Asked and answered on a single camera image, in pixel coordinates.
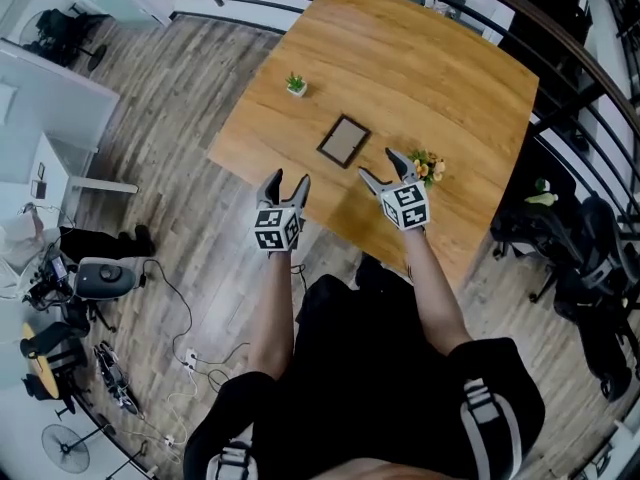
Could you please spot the white paper notice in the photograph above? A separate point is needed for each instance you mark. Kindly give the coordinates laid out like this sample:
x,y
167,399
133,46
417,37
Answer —
x,y
7,103

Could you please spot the white office desk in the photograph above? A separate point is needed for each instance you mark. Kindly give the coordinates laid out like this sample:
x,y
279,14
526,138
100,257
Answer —
x,y
22,173

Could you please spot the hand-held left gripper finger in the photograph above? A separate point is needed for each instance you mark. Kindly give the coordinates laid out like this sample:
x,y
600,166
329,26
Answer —
x,y
270,192
300,195

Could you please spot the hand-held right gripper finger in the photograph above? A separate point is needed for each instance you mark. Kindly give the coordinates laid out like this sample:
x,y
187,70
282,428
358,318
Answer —
x,y
377,182
404,168

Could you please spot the grey-backed office chair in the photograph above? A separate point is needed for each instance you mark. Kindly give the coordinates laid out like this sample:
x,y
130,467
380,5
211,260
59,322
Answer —
x,y
105,278

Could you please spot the yellow round table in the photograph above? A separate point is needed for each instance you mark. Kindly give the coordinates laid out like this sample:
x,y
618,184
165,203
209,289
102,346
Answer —
x,y
47,385

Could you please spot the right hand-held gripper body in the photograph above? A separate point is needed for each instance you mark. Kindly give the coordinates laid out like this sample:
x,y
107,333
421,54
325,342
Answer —
x,y
407,205

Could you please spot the small dark brown box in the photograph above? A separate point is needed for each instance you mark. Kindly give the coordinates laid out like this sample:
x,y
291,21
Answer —
x,y
39,189

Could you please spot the person's black shoe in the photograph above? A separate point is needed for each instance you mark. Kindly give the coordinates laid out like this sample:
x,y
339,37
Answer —
x,y
369,268

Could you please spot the small green round object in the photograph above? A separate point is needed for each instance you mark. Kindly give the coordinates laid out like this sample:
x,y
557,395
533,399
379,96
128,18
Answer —
x,y
541,184

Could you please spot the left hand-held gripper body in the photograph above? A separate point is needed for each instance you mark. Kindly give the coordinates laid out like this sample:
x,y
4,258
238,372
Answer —
x,y
275,230

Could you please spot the frosted glass partition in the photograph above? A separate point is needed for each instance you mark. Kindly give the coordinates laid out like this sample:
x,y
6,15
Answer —
x,y
55,98

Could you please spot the person's left forearm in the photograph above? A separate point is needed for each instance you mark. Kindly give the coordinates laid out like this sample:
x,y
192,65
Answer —
x,y
272,313

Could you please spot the person's black clothing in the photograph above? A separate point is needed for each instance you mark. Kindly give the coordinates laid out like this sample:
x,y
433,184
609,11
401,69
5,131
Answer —
x,y
360,393

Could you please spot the person's right forearm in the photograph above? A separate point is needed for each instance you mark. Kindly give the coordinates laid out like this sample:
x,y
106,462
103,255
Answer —
x,y
435,298

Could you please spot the white power strip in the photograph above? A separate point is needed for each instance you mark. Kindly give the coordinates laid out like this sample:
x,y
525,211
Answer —
x,y
190,359

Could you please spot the black office chair grey bracket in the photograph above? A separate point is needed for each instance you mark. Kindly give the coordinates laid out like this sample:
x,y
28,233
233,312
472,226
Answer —
x,y
595,248

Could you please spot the silver and black metal device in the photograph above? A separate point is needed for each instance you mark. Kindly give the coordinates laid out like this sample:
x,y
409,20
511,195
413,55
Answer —
x,y
115,378

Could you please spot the orange flower plant white pot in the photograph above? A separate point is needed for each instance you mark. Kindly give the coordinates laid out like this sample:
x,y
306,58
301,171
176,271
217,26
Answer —
x,y
429,168

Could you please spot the green drink bottle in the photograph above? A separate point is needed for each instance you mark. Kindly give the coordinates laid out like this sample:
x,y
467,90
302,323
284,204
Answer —
x,y
542,199

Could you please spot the dark brown picture frame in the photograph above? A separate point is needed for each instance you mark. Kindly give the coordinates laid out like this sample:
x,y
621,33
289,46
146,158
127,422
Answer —
x,y
344,140

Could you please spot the small green plant white pot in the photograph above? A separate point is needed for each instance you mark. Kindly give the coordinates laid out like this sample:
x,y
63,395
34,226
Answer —
x,y
297,86

